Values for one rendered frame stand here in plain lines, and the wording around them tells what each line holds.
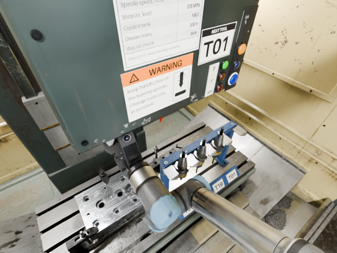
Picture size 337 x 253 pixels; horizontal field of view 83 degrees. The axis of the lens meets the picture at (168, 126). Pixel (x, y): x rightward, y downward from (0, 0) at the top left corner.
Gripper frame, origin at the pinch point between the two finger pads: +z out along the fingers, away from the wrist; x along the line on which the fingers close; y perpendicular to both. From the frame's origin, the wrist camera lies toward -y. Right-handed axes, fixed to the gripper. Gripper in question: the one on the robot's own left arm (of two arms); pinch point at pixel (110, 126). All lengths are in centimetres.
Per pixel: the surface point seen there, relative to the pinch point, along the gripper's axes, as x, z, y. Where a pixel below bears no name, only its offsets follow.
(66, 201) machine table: -29, 19, 61
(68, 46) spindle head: -7.2, -19.7, -36.0
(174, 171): 17.3, -15.4, 24.3
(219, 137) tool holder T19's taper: 42.6, -15.4, 17.8
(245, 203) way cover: 61, -38, 72
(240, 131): 60, -15, 24
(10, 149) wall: -51, 78, 63
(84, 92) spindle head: -7.2, -20.0, -29.2
